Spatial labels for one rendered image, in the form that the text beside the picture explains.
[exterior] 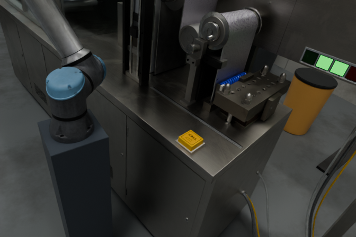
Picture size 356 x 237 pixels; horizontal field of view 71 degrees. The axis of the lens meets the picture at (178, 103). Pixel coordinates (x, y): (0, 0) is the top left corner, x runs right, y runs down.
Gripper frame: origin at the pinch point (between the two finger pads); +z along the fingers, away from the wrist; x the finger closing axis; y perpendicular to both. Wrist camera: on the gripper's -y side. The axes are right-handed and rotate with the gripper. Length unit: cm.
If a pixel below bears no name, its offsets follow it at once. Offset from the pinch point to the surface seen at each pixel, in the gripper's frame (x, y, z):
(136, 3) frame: -11.0, -23.0, 12.1
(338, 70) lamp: -19, 66, 24
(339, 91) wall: 2, 149, 292
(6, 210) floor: -145, -87, 29
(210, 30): -17.7, 13.8, 6.7
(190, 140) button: -60, 19, 0
